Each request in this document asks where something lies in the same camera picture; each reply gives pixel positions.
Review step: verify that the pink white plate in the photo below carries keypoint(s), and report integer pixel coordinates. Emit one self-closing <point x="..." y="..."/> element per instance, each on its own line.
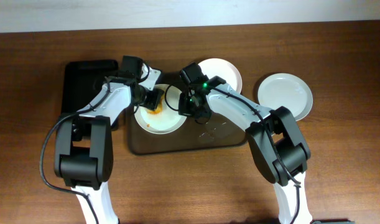
<point x="224" y="69"/>

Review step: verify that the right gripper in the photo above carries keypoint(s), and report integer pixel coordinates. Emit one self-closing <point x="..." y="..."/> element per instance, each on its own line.
<point x="186" y="106"/>

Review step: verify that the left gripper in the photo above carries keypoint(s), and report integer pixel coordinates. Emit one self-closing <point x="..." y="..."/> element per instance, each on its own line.
<point x="153" y="100"/>

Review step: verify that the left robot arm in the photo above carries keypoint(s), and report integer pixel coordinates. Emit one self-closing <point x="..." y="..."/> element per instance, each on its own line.
<point x="84" y="148"/>

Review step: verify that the light green plate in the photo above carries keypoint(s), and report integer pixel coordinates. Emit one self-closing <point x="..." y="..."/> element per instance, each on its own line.
<point x="168" y="120"/>

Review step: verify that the light blue plate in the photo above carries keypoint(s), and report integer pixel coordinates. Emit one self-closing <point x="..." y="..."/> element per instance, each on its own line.
<point x="284" y="89"/>

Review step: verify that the brown serving tray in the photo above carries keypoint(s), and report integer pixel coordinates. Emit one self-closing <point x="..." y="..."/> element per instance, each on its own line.
<point x="208" y="130"/>

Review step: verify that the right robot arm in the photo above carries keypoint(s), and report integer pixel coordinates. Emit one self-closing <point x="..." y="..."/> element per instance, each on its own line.
<point x="277" y="145"/>

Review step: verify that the black plastic tray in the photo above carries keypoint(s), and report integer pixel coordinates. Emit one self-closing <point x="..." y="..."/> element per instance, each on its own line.
<point x="83" y="81"/>

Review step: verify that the yellow green sponge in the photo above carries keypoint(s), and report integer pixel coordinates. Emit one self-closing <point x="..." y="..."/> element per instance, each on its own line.
<point x="158" y="110"/>

